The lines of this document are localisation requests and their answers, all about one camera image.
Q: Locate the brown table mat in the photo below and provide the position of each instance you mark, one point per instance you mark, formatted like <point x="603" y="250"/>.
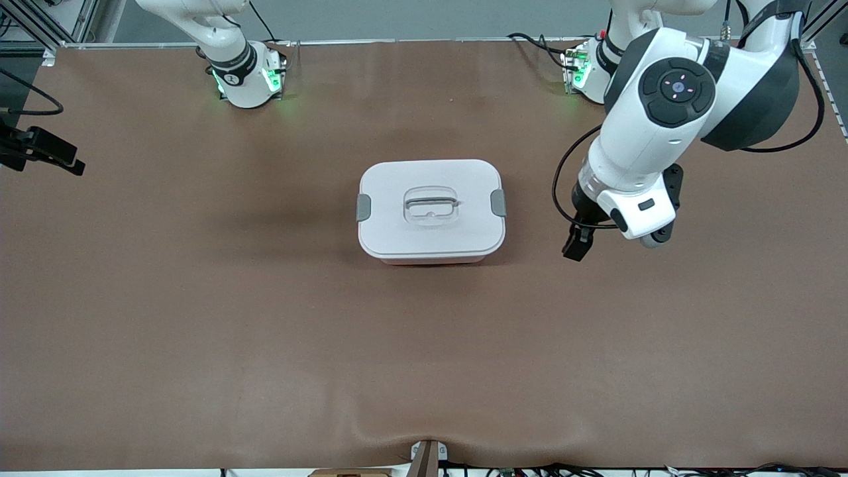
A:
<point x="265" y="397"/>

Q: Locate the grey lid latch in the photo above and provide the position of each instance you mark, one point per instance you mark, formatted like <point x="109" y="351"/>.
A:
<point x="364" y="208"/>
<point x="499" y="203"/>

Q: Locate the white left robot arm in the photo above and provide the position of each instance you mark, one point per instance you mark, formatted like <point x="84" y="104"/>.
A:
<point x="662" y="146"/>

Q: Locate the aluminium frame posts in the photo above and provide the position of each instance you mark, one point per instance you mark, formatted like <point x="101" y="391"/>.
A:
<point x="66" y="20"/>

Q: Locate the white plastic box lid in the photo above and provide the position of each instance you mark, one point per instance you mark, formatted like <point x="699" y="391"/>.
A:
<point x="397" y="238"/>

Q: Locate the aluminium frame profile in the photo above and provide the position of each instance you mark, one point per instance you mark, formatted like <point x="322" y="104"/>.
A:
<point x="828" y="13"/>

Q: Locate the perforated metal edge strip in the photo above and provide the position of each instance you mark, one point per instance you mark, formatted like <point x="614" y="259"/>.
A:
<point x="836" y="106"/>

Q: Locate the metal table edge bracket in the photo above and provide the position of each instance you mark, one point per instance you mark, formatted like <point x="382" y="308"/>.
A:
<point x="427" y="457"/>

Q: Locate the brown cardboard piece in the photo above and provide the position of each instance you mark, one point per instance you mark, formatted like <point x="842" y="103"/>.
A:
<point x="351" y="473"/>

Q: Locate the aluminium table edge rail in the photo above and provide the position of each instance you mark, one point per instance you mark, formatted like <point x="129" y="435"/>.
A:
<point x="397" y="41"/>

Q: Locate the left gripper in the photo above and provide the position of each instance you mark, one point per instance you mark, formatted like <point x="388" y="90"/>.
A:
<point x="587" y="212"/>

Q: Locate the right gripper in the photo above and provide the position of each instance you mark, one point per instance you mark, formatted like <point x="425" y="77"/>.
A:
<point x="41" y="145"/>

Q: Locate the metal corner bracket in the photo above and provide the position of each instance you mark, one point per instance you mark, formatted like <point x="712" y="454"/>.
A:
<point x="48" y="57"/>

